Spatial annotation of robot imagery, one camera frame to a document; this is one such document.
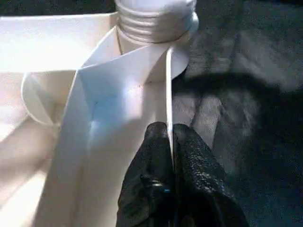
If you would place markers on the white plastic table top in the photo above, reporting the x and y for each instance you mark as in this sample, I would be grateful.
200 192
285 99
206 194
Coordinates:
71 106

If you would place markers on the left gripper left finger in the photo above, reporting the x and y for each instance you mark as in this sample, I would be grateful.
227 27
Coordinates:
149 179

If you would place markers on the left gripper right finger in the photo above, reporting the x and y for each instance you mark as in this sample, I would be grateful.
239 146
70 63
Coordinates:
203 184

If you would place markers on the black quilted mat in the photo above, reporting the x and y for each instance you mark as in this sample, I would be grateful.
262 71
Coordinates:
248 94

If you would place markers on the white plastic table leg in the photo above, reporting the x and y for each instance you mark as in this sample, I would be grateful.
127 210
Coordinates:
154 21

